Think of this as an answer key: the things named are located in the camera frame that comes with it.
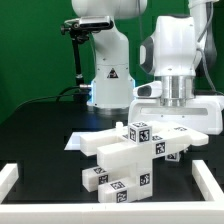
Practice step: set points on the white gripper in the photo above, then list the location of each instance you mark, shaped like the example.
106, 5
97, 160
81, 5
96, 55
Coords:
203, 113

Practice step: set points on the rear camera on stand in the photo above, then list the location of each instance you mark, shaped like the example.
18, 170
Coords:
79, 30

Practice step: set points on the white tag cube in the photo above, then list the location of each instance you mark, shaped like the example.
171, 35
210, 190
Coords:
174, 157
139, 132

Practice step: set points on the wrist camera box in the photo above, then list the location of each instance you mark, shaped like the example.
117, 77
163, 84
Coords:
149, 90

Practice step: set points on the white chair seat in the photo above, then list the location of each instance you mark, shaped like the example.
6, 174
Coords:
140, 172

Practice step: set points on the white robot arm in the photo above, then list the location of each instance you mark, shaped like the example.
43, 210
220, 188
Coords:
179, 47

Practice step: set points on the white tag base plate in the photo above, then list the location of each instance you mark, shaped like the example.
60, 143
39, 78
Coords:
74, 141

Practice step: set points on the white U-shaped fence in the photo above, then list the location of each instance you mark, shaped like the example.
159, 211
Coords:
208, 211

